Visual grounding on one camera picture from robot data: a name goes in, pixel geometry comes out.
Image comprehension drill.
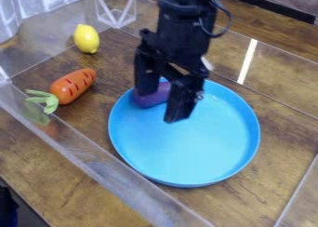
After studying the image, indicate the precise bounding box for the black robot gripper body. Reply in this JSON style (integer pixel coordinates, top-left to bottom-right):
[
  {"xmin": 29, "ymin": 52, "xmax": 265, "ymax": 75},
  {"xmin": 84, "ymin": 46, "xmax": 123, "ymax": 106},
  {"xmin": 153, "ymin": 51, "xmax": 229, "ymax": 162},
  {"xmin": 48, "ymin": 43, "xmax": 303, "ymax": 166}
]
[{"xmin": 140, "ymin": 0, "xmax": 216, "ymax": 78}]

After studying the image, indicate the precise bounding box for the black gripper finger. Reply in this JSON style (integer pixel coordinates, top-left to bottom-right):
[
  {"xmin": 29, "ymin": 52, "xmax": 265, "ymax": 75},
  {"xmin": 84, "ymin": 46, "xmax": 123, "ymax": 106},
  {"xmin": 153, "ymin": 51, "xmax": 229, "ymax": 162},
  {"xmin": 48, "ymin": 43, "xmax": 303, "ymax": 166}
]
[
  {"xmin": 133, "ymin": 49, "xmax": 160, "ymax": 96},
  {"xmin": 164, "ymin": 74, "xmax": 204, "ymax": 123}
]

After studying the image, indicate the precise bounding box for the purple toy eggplant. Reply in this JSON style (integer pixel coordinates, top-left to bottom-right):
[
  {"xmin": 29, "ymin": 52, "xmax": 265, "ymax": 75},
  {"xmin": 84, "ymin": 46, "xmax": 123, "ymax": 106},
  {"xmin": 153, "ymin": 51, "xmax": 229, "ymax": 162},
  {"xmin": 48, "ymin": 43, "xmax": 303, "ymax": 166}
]
[{"xmin": 132, "ymin": 82, "xmax": 169, "ymax": 108}]

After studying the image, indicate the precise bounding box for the blue round tray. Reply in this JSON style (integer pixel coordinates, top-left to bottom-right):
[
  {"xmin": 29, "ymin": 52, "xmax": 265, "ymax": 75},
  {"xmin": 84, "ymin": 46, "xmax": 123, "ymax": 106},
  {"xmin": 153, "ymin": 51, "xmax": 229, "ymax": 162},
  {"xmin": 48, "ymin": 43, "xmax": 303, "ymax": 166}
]
[{"xmin": 108, "ymin": 81, "xmax": 260, "ymax": 188}]

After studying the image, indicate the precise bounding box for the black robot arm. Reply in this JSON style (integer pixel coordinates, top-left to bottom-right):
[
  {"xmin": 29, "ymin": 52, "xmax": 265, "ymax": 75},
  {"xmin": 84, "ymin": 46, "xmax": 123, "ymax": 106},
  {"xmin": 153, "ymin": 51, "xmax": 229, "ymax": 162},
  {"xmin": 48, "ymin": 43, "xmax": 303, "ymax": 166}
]
[{"xmin": 133, "ymin": 0, "xmax": 221, "ymax": 123}]

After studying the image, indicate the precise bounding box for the yellow toy lemon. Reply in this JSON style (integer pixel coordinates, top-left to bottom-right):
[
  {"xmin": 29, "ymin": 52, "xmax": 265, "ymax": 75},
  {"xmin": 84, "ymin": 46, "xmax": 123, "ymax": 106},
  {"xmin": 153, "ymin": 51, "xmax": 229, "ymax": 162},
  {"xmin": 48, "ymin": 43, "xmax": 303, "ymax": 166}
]
[{"xmin": 73, "ymin": 24, "xmax": 98, "ymax": 54}]

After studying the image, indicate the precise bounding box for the orange toy carrot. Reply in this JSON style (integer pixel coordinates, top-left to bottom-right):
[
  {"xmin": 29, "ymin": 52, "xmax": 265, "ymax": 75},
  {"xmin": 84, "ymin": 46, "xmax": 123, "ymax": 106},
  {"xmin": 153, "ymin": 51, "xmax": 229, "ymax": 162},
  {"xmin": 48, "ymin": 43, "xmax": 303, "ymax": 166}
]
[{"xmin": 26, "ymin": 68, "xmax": 97, "ymax": 114}]

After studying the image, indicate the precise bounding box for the clear acrylic front barrier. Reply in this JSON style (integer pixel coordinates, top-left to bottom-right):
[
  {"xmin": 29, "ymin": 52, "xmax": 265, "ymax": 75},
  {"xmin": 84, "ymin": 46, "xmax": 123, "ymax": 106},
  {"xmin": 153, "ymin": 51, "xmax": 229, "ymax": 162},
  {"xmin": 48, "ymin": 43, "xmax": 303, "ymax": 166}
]
[{"xmin": 0, "ymin": 78, "xmax": 213, "ymax": 227}]

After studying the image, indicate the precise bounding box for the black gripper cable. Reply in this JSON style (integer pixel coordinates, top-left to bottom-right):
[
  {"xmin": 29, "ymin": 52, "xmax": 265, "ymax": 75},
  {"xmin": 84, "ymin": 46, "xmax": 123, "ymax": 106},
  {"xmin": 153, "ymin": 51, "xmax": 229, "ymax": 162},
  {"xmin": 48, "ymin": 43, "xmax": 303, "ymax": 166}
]
[{"xmin": 197, "ymin": 0, "xmax": 233, "ymax": 39}]

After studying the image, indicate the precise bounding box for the clear acrylic corner bracket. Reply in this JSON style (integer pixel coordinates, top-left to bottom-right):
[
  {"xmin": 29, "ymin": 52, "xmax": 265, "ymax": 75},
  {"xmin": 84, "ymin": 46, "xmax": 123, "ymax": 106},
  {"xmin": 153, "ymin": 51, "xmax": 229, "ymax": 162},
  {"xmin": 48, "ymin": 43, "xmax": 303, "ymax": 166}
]
[{"xmin": 94, "ymin": 0, "xmax": 136, "ymax": 29}]

